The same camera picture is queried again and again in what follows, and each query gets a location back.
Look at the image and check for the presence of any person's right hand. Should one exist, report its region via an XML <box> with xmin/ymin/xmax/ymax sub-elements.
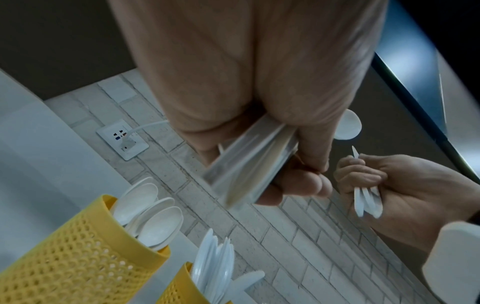
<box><xmin>333</xmin><ymin>153</ymin><xmax>480</xmax><ymax>253</ymax></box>

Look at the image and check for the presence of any person's left hand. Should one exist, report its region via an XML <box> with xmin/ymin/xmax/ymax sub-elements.
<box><xmin>106</xmin><ymin>0</ymin><xmax>389</xmax><ymax>207</ymax></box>

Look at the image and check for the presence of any bundle of white knives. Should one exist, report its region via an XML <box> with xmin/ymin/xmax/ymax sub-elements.
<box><xmin>351</xmin><ymin>145</ymin><xmax>384</xmax><ymax>219</ymax></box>

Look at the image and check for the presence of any bundle of white plastic cutlery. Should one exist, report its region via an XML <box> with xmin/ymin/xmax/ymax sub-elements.
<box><xmin>202</xmin><ymin>109</ymin><xmax>363</xmax><ymax>209</ymax></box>

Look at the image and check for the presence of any white plastic knife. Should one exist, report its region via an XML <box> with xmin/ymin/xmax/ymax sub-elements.
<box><xmin>224</xmin><ymin>269</ymin><xmax>267</xmax><ymax>297</ymax></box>

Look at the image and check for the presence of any stack of white spoons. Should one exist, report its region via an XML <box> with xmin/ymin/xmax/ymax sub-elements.
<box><xmin>110</xmin><ymin>177</ymin><xmax>185</xmax><ymax>252</ymax></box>

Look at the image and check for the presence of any stack of white knives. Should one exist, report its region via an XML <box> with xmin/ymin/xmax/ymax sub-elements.
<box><xmin>190</xmin><ymin>228</ymin><xmax>236</xmax><ymax>304</ymax></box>

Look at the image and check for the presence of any yellow mesh cup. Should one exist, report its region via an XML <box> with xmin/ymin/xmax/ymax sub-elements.
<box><xmin>0</xmin><ymin>194</ymin><xmax>172</xmax><ymax>304</ymax></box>
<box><xmin>155</xmin><ymin>261</ymin><xmax>234</xmax><ymax>304</ymax></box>

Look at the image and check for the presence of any black door frame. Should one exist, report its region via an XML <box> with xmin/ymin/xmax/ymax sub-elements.
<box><xmin>370</xmin><ymin>50</ymin><xmax>480</xmax><ymax>182</ymax></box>

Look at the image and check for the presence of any white plug with cable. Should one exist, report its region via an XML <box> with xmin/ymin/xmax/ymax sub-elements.
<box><xmin>123</xmin><ymin>119</ymin><xmax>170</xmax><ymax>149</ymax></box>

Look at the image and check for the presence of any white wall socket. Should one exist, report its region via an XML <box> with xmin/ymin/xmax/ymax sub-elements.
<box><xmin>96</xmin><ymin>118</ymin><xmax>150</xmax><ymax>161</ymax></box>

